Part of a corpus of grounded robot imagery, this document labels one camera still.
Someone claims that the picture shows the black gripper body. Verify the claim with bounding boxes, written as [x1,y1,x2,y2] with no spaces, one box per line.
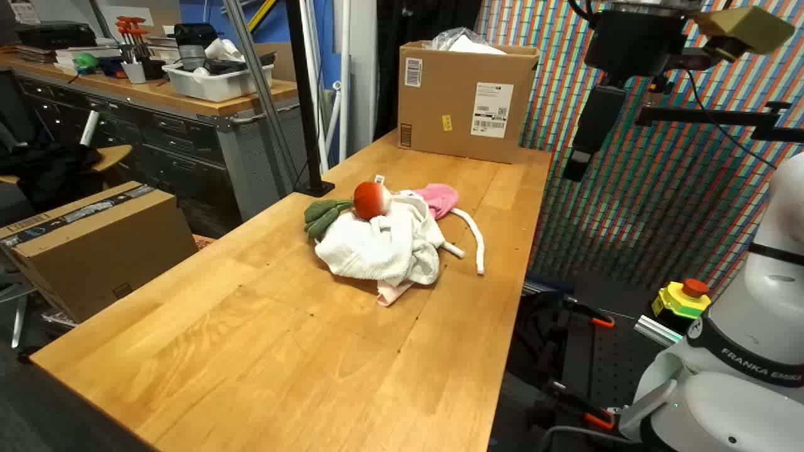
[584,5,685,86]

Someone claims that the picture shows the white rope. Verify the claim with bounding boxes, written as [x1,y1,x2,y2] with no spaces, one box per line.
[441,205,489,279]

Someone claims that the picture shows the pink cloth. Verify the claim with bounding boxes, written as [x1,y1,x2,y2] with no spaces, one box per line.
[414,182,462,220]

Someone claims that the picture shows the red toy vegetable green leaves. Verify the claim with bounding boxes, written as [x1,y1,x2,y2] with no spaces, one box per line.
[303,179,392,246]

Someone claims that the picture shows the white towel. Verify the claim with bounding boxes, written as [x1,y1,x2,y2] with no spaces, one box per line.
[311,189,447,288]

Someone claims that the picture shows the multicolour patterned backdrop panel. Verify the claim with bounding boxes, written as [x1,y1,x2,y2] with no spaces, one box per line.
[476,0,804,297]

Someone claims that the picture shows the cardboard box with white labels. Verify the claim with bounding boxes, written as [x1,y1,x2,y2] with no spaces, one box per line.
[394,38,540,166]

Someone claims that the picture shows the clear plastic bag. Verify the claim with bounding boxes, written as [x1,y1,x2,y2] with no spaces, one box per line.
[431,25,510,57]

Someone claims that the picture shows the yellow red emergency stop button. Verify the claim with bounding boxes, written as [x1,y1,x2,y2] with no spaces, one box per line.
[652,276,713,322]

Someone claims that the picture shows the orange black clamp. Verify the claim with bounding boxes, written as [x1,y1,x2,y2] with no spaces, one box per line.
[549,380,623,438]
[561,295,622,333]

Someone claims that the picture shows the aluminium profile piece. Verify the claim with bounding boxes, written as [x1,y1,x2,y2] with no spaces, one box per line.
[633,311,687,346]

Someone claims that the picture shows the black pole stand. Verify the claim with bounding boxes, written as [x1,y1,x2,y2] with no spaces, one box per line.
[285,0,338,198]

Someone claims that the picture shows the grey metal pole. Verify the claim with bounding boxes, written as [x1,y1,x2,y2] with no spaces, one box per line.
[222,0,296,197]

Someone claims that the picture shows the white crumpled cloth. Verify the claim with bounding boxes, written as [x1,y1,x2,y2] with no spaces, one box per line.
[202,35,246,69]

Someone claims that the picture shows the white plastic bin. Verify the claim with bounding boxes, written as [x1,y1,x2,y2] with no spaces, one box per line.
[162,57,278,106]

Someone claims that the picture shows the black bulky item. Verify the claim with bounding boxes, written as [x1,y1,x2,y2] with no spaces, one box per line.
[171,20,222,51]

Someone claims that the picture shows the wooden top workbench with drawers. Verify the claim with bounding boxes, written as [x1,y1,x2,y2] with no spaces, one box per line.
[0,51,309,228]

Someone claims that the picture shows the white cup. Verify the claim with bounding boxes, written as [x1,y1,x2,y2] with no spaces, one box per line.
[120,57,149,86]

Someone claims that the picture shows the orange tool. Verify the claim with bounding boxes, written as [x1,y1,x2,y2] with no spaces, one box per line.
[113,15,151,45]

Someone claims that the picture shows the wooden stool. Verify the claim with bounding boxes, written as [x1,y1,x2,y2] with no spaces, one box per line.
[0,143,136,189]

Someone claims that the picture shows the green small item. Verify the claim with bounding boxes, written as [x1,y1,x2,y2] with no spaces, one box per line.
[71,51,102,75]

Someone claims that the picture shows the cardboard box with black tape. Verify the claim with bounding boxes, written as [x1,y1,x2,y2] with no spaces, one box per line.
[0,179,202,325]

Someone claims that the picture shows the black bag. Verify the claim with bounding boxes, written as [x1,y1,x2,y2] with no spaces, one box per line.
[11,139,105,213]

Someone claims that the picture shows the black flat device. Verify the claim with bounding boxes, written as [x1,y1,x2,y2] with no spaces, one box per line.
[16,20,99,51]

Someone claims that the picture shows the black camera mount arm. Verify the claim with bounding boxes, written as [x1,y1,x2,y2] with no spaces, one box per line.
[633,97,804,145]

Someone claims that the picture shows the white frame pole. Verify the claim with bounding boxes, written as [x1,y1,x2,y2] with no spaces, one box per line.
[333,0,353,166]

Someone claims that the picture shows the white tube handle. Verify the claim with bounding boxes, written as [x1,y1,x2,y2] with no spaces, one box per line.
[77,106,104,151]

